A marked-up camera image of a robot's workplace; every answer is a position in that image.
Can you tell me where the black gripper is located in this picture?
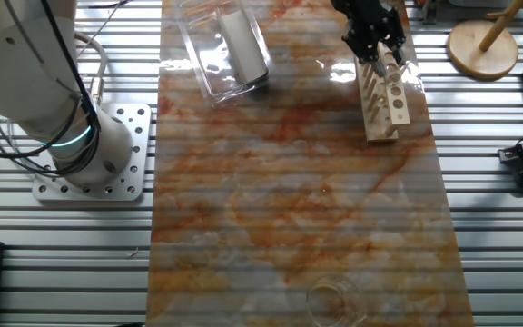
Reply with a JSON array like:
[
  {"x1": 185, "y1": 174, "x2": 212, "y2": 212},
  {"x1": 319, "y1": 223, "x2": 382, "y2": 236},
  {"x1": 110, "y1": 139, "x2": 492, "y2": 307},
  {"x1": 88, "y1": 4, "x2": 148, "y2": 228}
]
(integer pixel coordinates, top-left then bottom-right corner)
[{"x1": 331, "y1": 0, "x2": 408, "y2": 80}]

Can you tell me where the wooden test tube rack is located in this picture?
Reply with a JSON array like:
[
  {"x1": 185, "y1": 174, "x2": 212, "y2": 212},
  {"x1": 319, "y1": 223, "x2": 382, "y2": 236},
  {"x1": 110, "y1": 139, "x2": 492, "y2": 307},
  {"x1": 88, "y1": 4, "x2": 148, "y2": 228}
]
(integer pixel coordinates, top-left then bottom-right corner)
[{"x1": 355, "y1": 43, "x2": 412, "y2": 145}]

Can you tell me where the dark metal clamp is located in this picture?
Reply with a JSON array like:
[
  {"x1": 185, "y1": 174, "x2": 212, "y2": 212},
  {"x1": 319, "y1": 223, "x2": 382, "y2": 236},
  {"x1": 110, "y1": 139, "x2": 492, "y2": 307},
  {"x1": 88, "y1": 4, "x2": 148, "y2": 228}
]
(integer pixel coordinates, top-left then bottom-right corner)
[{"x1": 413, "y1": 0, "x2": 439, "y2": 26}]

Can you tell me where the wooden pole stand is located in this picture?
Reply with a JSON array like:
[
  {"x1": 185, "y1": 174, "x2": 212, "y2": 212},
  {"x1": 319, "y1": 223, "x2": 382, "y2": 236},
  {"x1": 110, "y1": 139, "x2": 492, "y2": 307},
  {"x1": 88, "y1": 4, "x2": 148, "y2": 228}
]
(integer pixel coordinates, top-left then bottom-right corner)
[{"x1": 446, "y1": 0, "x2": 523, "y2": 82}]

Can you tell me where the grey rectangular block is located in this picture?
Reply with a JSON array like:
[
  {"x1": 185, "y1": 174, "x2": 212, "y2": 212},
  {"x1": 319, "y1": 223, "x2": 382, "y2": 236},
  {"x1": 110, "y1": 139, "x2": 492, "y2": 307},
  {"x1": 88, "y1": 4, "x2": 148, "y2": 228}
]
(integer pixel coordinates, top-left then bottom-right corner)
[{"x1": 218, "y1": 9, "x2": 271, "y2": 87}]

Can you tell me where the clear plastic tray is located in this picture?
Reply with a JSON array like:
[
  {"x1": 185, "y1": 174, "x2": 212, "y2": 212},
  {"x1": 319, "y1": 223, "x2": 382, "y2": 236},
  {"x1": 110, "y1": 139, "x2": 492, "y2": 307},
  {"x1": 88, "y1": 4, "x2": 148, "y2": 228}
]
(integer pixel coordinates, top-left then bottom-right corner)
[{"x1": 174, "y1": 0, "x2": 274, "y2": 106}]

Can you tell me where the orange marble pattern mat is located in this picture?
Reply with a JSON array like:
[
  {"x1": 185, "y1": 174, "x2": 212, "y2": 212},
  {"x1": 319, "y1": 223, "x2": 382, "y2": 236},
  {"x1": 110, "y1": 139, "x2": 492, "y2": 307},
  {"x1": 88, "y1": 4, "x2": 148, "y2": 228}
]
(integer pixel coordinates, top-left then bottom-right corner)
[{"x1": 145, "y1": 0, "x2": 475, "y2": 327}]

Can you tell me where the clear glass beaker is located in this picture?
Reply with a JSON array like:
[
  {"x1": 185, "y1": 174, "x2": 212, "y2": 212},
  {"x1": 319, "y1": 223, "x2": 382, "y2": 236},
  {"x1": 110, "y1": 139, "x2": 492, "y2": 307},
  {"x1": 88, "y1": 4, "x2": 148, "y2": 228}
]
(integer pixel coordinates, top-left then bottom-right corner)
[{"x1": 305, "y1": 277, "x2": 368, "y2": 327}]

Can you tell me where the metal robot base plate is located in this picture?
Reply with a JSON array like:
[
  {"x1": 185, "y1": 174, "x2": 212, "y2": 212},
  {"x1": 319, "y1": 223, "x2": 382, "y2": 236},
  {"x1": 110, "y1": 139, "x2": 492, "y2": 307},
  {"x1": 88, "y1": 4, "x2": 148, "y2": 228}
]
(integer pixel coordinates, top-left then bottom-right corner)
[{"x1": 32, "y1": 102, "x2": 153, "y2": 203}]

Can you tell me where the grey hose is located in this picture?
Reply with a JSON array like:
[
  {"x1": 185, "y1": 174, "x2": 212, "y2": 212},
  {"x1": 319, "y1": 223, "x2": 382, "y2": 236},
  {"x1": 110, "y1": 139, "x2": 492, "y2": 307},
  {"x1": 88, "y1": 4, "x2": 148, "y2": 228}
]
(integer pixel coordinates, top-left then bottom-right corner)
[{"x1": 74, "y1": 31, "x2": 109, "y2": 106}]

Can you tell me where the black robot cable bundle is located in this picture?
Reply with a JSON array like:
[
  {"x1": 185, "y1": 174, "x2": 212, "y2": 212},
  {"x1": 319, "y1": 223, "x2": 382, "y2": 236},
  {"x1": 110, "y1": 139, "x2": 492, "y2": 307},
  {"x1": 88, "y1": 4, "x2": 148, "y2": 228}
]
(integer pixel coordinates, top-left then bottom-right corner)
[{"x1": 0, "y1": 0, "x2": 104, "y2": 178}]

